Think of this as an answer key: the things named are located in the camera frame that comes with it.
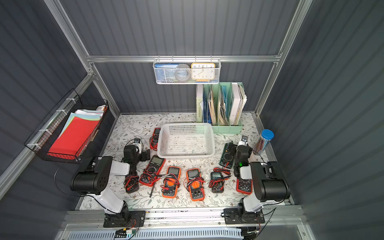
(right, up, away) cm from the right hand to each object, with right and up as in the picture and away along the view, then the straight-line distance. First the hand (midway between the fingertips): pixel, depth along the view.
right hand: (243, 143), depth 92 cm
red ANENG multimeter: (-56, -17, -8) cm, 59 cm away
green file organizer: (-12, +24, +4) cm, 27 cm away
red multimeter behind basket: (-58, +1, +6) cm, 58 cm away
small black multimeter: (-18, -19, -9) cm, 27 cm away
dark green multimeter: (-11, -10, -1) cm, 15 cm away
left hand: (-67, -5, +5) cm, 67 cm away
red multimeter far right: (-3, -22, -12) cm, 25 cm away
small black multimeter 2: (-66, -21, -10) cm, 70 cm away
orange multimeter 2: (-31, -21, -12) cm, 39 cm away
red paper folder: (-87, +4, -24) cm, 90 cm away
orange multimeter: (-44, -20, -12) cm, 49 cm away
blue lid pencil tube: (+10, +5, -10) cm, 15 cm away
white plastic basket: (-37, +1, +12) cm, 39 cm away
